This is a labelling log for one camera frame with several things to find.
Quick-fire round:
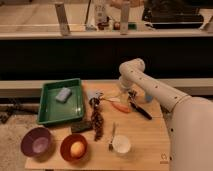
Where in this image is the metal fork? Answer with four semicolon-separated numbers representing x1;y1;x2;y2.
108;123;116;151

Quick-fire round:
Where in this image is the orange bowl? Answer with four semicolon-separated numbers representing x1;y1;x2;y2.
60;134;87;162

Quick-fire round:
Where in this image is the orange carrot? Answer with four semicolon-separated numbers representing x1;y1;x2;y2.
111;102;131;113

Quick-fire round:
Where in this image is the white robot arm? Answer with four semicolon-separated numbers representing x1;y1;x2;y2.
119;58;213;171

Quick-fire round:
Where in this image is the dark scrub pad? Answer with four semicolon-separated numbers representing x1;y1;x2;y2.
71;121;92;133

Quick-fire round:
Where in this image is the grey post left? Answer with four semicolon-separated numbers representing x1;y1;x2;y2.
55;3;70;36

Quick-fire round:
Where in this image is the yellow lemon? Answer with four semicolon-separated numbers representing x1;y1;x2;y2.
70;141;84;157

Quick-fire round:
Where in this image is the white carton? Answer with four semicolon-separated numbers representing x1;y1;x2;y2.
94;0;107;25

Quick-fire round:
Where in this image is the blue sponge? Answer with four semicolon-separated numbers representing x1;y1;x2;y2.
55;87;72;103

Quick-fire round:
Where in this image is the green plastic tray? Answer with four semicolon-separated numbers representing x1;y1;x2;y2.
37;78;85;126

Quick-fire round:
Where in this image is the grey post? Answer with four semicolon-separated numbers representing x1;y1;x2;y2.
120;1;130;35
55;3;70;36

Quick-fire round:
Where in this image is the black case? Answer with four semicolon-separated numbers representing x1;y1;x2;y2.
142;0;204;29

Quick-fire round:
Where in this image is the wooden table board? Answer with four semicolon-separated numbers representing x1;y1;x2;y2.
24;82;172;171

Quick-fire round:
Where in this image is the purple bowl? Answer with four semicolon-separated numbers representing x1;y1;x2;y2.
20;127;52;157

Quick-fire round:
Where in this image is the yellow banana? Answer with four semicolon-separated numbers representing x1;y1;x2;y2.
101;97;120;102

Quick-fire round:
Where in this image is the grey post right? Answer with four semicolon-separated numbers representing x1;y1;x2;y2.
120;1;130;35

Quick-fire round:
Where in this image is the white cup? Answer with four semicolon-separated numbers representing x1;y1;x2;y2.
112;135;131;154

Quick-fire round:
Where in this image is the blue cup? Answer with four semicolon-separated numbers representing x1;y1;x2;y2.
145;94;153;103

